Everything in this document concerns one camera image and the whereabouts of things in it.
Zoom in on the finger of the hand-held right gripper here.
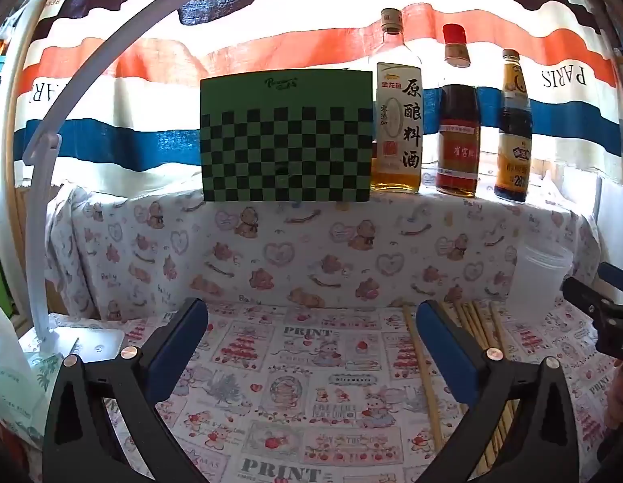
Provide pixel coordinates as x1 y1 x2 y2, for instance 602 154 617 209
560 276 619 321
597 262 623 308

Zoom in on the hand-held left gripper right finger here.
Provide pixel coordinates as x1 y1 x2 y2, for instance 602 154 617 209
415 299 579 483

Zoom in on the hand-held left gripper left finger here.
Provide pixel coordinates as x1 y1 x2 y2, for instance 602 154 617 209
42 297 210 483

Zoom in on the bamboo chopstick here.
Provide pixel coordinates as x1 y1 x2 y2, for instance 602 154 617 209
402 305 442 452

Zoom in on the row of bamboo chopsticks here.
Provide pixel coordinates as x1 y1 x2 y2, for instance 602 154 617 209
439 301 518 469

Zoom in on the translucent plastic cup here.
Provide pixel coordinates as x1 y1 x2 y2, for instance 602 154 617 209
507 241 574 328

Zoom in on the person's right hand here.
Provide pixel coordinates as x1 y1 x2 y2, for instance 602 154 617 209
607 357 623 429

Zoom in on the printed tablecloth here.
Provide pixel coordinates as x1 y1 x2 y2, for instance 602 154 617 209
20 297 623 483

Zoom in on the bear print cloth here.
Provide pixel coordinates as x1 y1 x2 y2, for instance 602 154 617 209
45 181 601 318

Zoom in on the dark soy sauce bottle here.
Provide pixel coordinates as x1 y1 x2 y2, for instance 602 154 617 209
494 49 534 203

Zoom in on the green leaf-print plastic bag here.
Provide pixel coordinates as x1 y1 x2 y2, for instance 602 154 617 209
0 294 58 444

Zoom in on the white desk lamp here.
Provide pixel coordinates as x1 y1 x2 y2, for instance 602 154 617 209
20 0 222 363

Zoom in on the red-capped vinegar bottle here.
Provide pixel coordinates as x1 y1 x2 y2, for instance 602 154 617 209
435 23 482 198

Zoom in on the clear cooking wine bottle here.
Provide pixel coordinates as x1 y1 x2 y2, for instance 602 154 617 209
370 8 424 194

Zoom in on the green checkered board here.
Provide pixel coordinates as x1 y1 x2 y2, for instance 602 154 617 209
200 68 375 203

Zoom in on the white pole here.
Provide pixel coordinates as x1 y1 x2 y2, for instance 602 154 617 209
0 0 83 343

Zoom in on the striped cloth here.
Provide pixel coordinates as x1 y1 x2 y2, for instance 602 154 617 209
10 0 623 187

